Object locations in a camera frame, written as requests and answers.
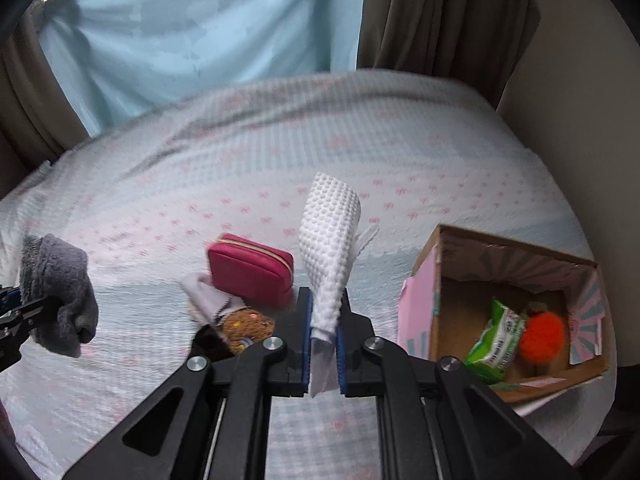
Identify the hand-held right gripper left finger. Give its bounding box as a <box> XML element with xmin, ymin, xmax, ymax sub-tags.
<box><xmin>63</xmin><ymin>287</ymin><xmax>314</xmax><ymax>480</ymax></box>

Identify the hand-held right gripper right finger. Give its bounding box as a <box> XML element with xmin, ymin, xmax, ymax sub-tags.
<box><xmin>337</xmin><ymin>287</ymin><xmax>584</xmax><ymax>480</ymax></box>

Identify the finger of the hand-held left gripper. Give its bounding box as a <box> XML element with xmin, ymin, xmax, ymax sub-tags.
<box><xmin>0</xmin><ymin>286</ymin><xmax>62</xmax><ymax>373</ymax></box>

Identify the grey fuzzy sock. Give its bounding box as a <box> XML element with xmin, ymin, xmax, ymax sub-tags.
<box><xmin>20</xmin><ymin>233</ymin><xmax>98</xmax><ymax>359</ymax></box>

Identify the white waffle cloth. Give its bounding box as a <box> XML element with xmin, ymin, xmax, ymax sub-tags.
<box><xmin>298</xmin><ymin>172</ymin><xmax>380</xmax><ymax>399</ymax></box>

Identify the pink cardboard box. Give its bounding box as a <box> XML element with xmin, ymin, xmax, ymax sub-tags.
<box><xmin>398</xmin><ymin>224</ymin><xmax>612</xmax><ymax>404</ymax></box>

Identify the brown plush toy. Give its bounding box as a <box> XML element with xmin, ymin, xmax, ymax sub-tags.
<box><xmin>189</xmin><ymin>306</ymin><xmax>276</xmax><ymax>362</ymax></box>

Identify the red zip pouch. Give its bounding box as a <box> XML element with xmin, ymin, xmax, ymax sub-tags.
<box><xmin>207</xmin><ymin>233</ymin><xmax>295</xmax><ymax>310</ymax></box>

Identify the white small cloth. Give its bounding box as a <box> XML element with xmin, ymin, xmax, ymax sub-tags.
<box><xmin>180</xmin><ymin>272</ymin><xmax>244</xmax><ymax>324</ymax></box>

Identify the green wet wipes packet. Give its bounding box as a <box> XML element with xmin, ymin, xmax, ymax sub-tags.
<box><xmin>465</xmin><ymin>298</ymin><xmax>526</xmax><ymax>385</ymax></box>

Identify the pink dotted bed sheet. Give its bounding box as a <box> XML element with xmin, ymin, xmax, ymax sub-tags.
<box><xmin>0</xmin><ymin>69</ymin><xmax>617</xmax><ymax>480</ymax></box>

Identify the orange plush toy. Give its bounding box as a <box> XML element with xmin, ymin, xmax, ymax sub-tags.
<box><xmin>518</xmin><ymin>301</ymin><xmax>568</xmax><ymax>364</ymax></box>

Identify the light blue curtain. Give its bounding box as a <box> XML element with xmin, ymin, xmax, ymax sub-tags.
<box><xmin>38</xmin><ymin>0</ymin><xmax>368</xmax><ymax>137</ymax></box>

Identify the brown curtain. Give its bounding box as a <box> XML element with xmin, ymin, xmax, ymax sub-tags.
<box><xmin>356</xmin><ymin>0</ymin><xmax>543</xmax><ymax>109</ymax></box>

